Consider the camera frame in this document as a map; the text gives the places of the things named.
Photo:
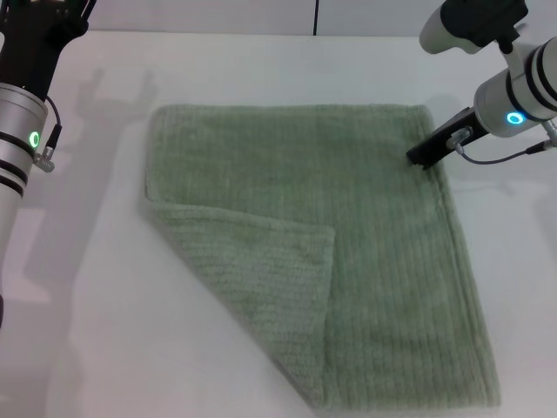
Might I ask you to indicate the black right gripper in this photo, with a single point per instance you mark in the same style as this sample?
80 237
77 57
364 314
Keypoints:
448 135

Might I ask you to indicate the black vertical wall strip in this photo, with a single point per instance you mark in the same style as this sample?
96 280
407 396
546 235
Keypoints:
315 17

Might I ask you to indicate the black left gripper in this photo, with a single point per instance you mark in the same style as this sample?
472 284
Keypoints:
30 48

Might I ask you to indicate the right wrist camera housing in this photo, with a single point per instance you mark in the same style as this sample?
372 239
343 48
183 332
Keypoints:
461 22

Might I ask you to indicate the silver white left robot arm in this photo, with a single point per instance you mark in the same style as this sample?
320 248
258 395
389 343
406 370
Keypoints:
15 126

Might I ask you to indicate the green ribbed towel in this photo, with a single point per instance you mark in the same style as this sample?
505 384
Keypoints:
374 244

